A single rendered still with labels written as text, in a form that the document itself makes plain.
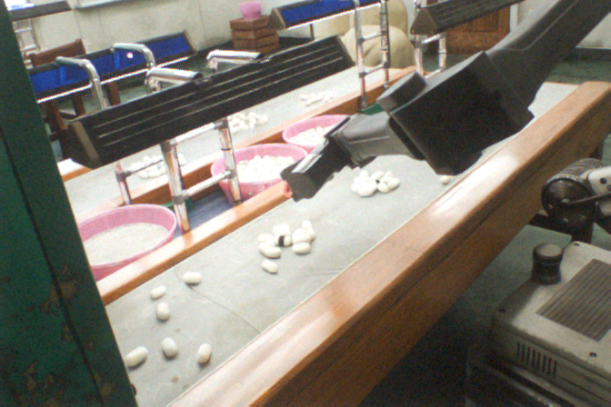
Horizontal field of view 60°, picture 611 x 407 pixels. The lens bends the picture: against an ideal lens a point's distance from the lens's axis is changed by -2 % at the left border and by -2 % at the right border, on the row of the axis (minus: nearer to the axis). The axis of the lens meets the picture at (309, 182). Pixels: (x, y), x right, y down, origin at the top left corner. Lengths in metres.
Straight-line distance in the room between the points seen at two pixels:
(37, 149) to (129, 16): 6.37
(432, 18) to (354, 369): 0.94
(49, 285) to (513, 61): 0.43
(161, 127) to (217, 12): 6.73
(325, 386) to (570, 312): 0.69
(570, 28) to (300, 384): 0.57
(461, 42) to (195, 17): 3.37
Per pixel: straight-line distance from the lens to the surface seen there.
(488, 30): 5.87
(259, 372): 0.81
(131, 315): 1.03
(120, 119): 0.87
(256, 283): 1.02
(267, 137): 1.68
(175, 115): 0.91
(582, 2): 0.58
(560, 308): 1.39
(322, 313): 0.89
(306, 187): 0.92
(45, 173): 0.45
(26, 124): 0.44
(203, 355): 0.87
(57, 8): 4.13
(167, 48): 1.57
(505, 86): 0.50
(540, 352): 1.33
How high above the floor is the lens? 1.32
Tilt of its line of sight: 25 degrees down
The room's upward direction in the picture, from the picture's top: 7 degrees counter-clockwise
